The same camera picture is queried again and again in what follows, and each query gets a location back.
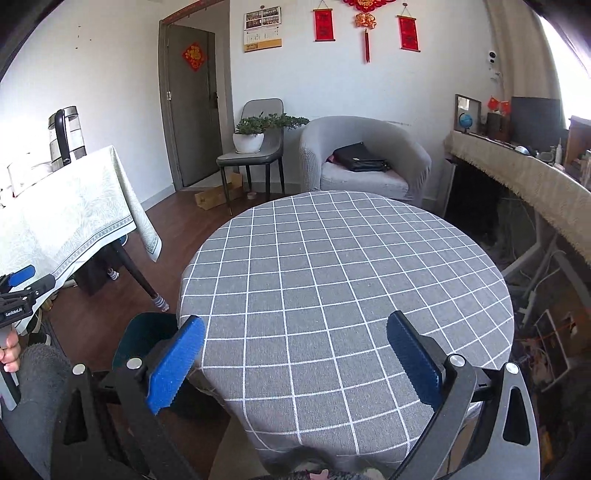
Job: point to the red hanging scroll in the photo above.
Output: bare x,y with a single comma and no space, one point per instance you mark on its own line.
408,33
323,25

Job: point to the potted plant in white pot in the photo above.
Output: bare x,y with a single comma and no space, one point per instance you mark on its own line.
249,141

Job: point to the grey door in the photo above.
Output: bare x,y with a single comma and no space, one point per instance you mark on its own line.
191,129

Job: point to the black monitor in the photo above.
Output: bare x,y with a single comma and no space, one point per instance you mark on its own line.
535,122

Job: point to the grey fleece trousers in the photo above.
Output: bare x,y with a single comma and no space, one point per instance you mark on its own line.
37,401

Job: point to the wall calendar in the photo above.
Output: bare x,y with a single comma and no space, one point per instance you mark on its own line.
262,30

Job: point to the dark green trash bin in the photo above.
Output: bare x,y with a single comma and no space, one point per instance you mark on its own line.
143,337

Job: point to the round table, grey checked cloth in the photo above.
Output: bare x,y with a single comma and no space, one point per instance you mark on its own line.
346,277

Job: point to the desk with fringed cloth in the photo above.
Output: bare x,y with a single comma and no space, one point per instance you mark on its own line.
531,180

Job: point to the small red flags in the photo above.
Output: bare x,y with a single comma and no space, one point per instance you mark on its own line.
499,105

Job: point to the red door decoration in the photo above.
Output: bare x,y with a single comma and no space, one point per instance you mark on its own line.
193,56

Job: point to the black handbag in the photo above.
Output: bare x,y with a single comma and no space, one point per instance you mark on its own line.
360,159

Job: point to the wooden picture frame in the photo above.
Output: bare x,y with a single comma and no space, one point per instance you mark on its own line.
466,102

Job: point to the white security camera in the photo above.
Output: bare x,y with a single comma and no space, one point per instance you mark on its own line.
492,59

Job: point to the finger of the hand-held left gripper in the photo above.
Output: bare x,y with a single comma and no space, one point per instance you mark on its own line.
21,276
39,282

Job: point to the dark wooden table leg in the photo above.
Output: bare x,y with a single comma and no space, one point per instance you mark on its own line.
134,270

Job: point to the grey dining chair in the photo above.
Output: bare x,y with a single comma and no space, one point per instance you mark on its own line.
251,159

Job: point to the glass electric kettle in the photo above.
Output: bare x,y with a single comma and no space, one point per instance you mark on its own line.
74,134

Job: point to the small blue globe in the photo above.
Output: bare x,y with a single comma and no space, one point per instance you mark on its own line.
466,121

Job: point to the grey armchair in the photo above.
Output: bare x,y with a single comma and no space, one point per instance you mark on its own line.
369,184

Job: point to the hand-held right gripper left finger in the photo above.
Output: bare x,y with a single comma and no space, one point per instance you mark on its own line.
178,364

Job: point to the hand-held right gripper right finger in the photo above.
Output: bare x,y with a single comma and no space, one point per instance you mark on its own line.
413,357

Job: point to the red knot wall ornament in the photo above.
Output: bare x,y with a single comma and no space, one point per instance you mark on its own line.
367,21

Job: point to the person's left hand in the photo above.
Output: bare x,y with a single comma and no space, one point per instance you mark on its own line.
10,353

